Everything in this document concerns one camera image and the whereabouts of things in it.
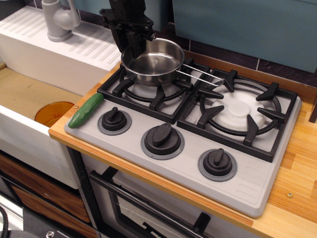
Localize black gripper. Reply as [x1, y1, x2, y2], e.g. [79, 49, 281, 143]
[99, 0, 156, 59]

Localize stainless steel pan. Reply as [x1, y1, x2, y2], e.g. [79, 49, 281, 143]
[121, 38, 224, 87]

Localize green toy pickle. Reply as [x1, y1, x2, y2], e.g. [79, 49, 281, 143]
[68, 93, 104, 129]

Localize black left stove knob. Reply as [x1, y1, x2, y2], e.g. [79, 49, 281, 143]
[98, 107, 132, 136]

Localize black stove knob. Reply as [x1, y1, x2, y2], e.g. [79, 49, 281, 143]
[141, 123, 185, 160]
[198, 148, 238, 182]
[98, 107, 132, 136]

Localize black middle stove knob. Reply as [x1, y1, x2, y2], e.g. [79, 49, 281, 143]
[141, 123, 185, 160]

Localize grey toy stove top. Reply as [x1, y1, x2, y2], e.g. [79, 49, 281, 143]
[64, 58, 302, 217]

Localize black right stove knob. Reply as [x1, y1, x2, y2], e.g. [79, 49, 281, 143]
[198, 148, 238, 182]

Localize grey toy faucet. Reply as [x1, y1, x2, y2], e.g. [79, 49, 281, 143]
[42, 0, 80, 42]

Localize black left burner grate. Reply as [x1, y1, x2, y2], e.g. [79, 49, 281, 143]
[97, 58, 211, 124]

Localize black burner grate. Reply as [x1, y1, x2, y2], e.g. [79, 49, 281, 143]
[97, 58, 211, 124]
[177, 69, 302, 163]

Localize white toy sink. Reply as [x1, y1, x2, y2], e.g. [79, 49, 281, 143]
[0, 6, 121, 189]

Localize orange plastic bowl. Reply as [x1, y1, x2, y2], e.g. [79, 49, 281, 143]
[35, 101, 74, 127]

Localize black right burner grate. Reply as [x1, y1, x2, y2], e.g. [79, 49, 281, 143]
[177, 69, 302, 163]

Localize toy oven door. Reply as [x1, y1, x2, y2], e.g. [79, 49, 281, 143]
[82, 155, 255, 238]

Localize wooden drawer front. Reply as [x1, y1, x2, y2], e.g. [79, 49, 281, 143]
[0, 155, 99, 238]

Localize black oven door handle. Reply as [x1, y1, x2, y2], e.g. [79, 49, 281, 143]
[89, 168, 210, 238]

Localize black braided cable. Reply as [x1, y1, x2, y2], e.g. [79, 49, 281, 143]
[0, 205, 10, 238]

